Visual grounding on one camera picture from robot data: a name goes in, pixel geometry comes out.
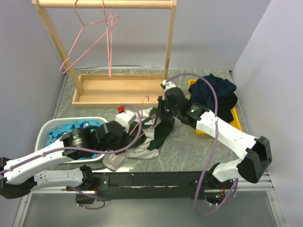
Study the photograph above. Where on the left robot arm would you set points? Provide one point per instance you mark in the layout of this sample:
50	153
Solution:
32	172

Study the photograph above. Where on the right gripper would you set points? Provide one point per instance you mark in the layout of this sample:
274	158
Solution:
162	100

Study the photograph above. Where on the blue shark print cloth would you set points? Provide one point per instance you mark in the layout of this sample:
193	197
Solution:
64	125

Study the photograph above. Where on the wooden clothes rack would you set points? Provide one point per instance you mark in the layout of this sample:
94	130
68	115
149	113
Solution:
97	90

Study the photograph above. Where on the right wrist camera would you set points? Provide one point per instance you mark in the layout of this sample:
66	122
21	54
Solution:
167	84

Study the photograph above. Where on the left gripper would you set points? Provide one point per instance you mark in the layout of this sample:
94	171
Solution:
126	141

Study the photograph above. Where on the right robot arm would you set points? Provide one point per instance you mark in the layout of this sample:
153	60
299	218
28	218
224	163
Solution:
254	154

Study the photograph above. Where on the yellow plastic tray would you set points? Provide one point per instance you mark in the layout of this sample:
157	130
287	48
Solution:
235	123

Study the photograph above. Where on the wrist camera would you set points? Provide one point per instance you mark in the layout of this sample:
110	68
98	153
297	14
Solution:
167	84
125	117

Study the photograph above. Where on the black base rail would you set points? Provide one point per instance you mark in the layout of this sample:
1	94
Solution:
142	185

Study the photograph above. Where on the navy blue garment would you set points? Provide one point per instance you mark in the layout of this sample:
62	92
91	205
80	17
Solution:
201	92

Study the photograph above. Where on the white plastic basket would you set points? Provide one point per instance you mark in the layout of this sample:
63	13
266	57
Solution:
42	136

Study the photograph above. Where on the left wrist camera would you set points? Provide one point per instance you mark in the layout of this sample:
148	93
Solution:
125	117

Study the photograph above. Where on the green and white t shirt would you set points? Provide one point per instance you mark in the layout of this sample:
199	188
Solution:
151	138

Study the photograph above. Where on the black garment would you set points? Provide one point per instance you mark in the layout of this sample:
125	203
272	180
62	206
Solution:
225	104

